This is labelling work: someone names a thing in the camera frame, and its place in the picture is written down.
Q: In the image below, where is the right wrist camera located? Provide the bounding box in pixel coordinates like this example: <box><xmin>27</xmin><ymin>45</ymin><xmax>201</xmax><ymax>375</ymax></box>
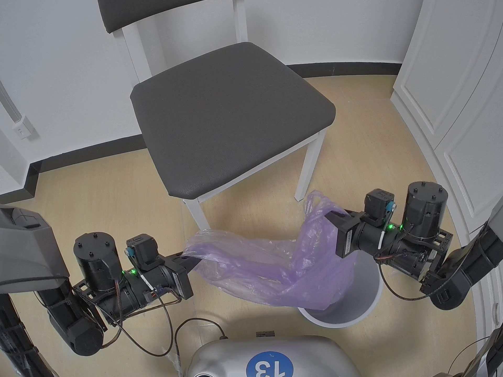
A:
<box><xmin>364</xmin><ymin>189</ymin><xmax>396</xmax><ymax>228</ymax></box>

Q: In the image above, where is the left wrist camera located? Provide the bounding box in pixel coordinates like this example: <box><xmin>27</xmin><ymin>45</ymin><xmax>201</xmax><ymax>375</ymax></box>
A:
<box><xmin>126</xmin><ymin>233</ymin><xmax>166</xmax><ymax>272</ymax></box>

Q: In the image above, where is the purple plastic bag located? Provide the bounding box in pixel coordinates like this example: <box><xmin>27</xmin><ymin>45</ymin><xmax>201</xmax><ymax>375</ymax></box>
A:
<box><xmin>185</xmin><ymin>190</ymin><xmax>356</xmax><ymax>312</ymax></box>

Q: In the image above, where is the black cable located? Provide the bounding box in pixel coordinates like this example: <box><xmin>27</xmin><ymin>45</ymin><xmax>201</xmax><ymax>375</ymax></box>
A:
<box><xmin>175</xmin><ymin>318</ymin><xmax>229</xmax><ymax>354</ymax></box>
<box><xmin>100</xmin><ymin>297</ymin><xmax>183</xmax><ymax>357</ymax></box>
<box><xmin>373</xmin><ymin>250</ymin><xmax>433</xmax><ymax>302</ymax></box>

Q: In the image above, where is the white wall socket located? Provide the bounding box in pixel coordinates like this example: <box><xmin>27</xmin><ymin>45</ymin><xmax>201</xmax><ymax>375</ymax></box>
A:
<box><xmin>12</xmin><ymin>115</ymin><xmax>40</xmax><ymax>141</ymax></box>

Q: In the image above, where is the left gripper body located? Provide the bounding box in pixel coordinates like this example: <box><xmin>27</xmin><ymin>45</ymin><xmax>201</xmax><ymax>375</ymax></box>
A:
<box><xmin>125</xmin><ymin>265</ymin><xmax>194</xmax><ymax>309</ymax></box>

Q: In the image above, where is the grey white chair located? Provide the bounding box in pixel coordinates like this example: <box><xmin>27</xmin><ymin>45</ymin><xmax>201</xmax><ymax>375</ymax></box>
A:
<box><xmin>95</xmin><ymin>0</ymin><xmax>337</xmax><ymax>231</ymax></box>

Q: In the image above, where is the white cable duct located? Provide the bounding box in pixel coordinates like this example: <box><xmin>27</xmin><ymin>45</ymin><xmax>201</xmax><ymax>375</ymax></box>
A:
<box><xmin>0</xmin><ymin>80</ymin><xmax>23</xmax><ymax>125</ymax></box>

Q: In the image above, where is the white trash bin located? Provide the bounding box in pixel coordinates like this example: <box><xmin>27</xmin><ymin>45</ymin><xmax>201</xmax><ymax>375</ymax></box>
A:
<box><xmin>297</xmin><ymin>254</ymin><xmax>384</xmax><ymax>330</ymax></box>

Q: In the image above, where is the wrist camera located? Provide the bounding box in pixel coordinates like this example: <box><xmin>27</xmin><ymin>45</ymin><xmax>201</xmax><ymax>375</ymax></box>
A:
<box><xmin>364</xmin><ymin>189</ymin><xmax>396</xmax><ymax>228</ymax></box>
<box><xmin>126</xmin><ymin>233</ymin><xmax>166</xmax><ymax>272</ymax></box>

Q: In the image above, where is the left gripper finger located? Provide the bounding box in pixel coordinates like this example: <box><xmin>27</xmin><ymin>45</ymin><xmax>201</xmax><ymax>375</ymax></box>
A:
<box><xmin>168</xmin><ymin>251</ymin><xmax>205</xmax><ymax>268</ymax></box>

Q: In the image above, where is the clear plastic wrap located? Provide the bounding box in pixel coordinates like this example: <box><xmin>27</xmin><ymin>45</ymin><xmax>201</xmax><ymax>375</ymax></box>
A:
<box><xmin>163</xmin><ymin>352</ymin><xmax>185</xmax><ymax>377</ymax></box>

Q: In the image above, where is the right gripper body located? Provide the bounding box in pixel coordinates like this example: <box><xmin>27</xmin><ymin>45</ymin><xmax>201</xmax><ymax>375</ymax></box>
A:
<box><xmin>335</xmin><ymin>210</ymin><xmax>402</xmax><ymax>259</ymax></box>

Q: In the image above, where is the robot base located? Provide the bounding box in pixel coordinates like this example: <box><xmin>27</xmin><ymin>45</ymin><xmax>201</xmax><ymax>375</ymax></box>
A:
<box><xmin>189</xmin><ymin>331</ymin><xmax>356</xmax><ymax>377</ymax></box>

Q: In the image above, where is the white wardrobe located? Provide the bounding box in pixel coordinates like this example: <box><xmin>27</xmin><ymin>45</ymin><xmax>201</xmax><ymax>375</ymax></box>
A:
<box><xmin>389</xmin><ymin>0</ymin><xmax>503</xmax><ymax>329</ymax></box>

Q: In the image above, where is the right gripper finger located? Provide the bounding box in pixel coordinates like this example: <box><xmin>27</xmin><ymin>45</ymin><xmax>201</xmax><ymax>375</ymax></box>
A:
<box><xmin>323</xmin><ymin>209</ymin><xmax>346</xmax><ymax>229</ymax></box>

